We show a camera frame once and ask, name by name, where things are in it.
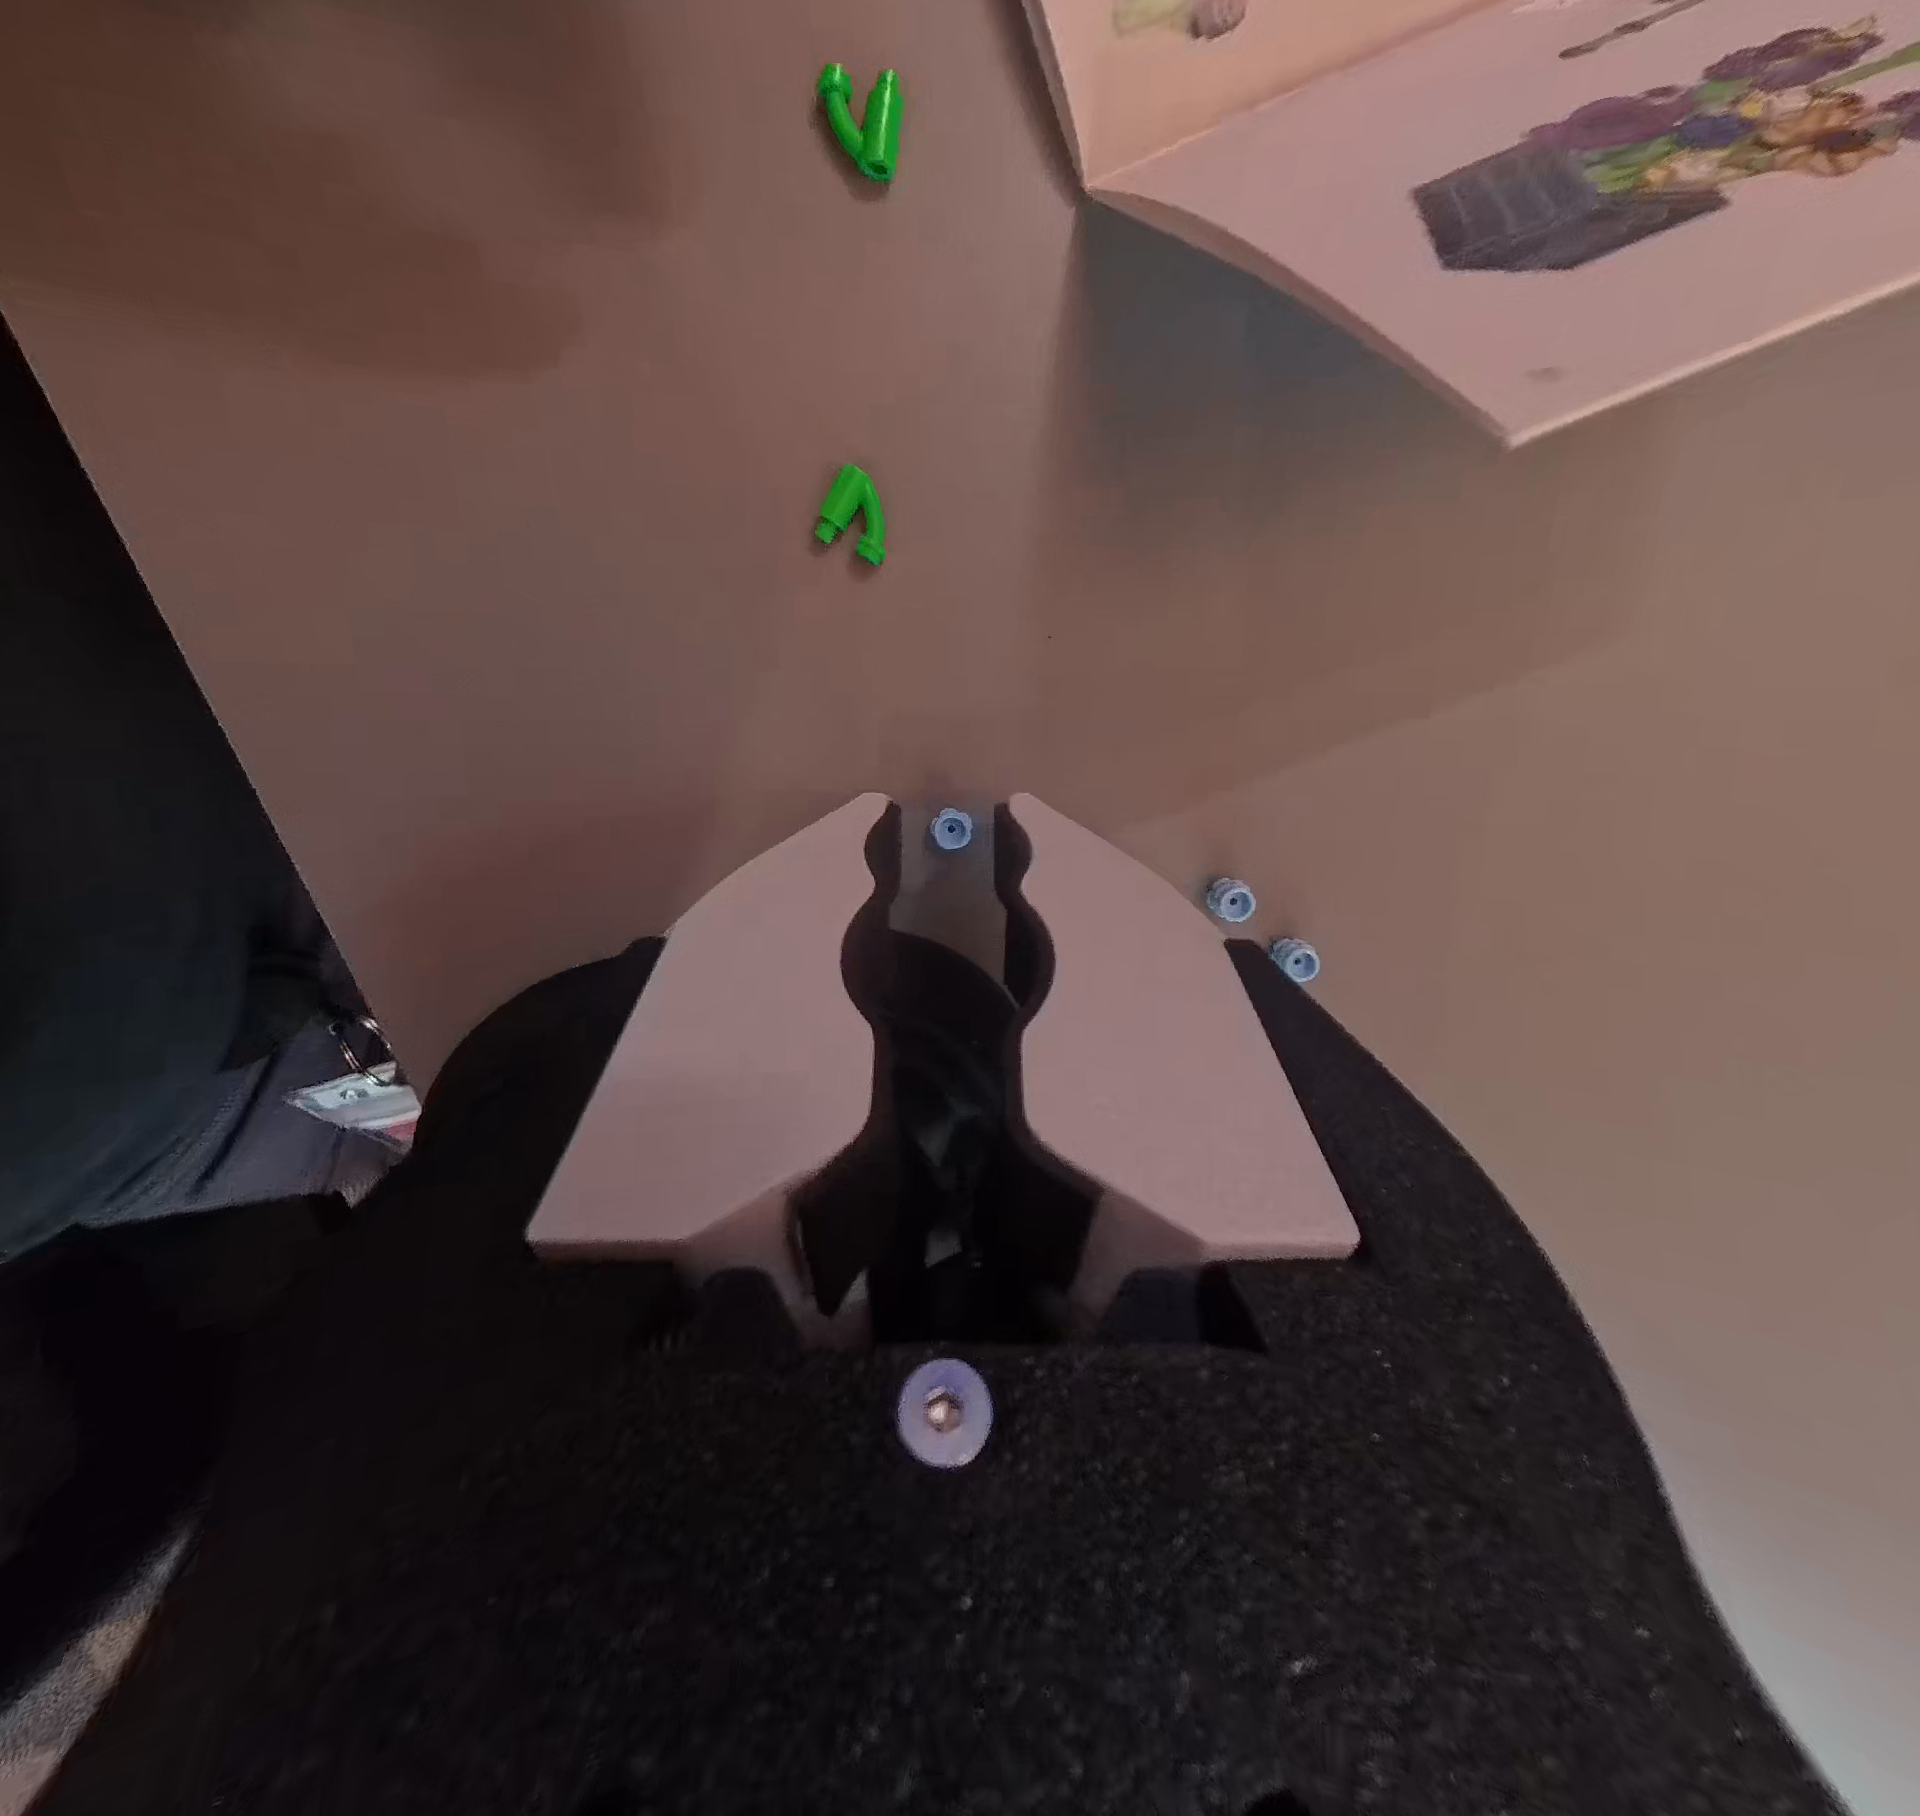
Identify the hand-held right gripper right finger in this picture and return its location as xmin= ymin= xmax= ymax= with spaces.
xmin=1007 ymin=795 xmax=1369 ymax=1313

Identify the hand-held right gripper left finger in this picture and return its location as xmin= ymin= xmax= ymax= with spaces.
xmin=525 ymin=795 xmax=902 ymax=1313

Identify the lego instruction booklet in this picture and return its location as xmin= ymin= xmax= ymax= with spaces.
xmin=992 ymin=0 xmax=1920 ymax=449

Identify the green lego leaf piece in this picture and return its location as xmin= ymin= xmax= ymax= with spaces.
xmin=815 ymin=59 xmax=908 ymax=189
xmin=807 ymin=464 xmax=893 ymax=570

